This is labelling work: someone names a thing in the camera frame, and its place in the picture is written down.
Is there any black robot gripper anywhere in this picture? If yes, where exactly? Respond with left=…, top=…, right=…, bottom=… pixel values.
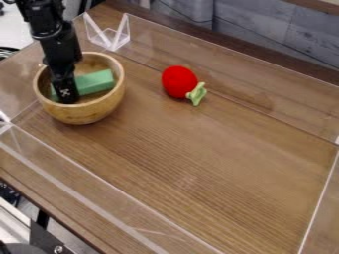
left=15, top=0, right=83, bottom=104

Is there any green rectangular block stick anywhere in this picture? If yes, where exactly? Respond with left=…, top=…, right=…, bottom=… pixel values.
left=50, top=68, right=117, bottom=102

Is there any light wooden bowl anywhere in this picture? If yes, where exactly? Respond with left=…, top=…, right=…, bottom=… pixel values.
left=32, top=52, right=126, bottom=125

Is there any red plush strawberry toy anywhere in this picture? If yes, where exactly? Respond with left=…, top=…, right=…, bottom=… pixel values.
left=162, top=65, right=207, bottom=106

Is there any clear acrylic table barrier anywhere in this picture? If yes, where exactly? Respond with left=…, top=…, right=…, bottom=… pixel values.
left=0, top=18, right=339, bottom=254

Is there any clear acrylic corner bracket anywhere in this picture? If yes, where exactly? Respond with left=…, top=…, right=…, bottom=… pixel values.
left=85, top=13, right=131, bottom=52

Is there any grey post behind table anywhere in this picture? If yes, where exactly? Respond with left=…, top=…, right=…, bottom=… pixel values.
left=63, top=0, right=74, bottom=20

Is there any black table clamp mount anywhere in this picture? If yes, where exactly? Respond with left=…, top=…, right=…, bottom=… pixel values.
left=0, top=209, right=77, bottom=254

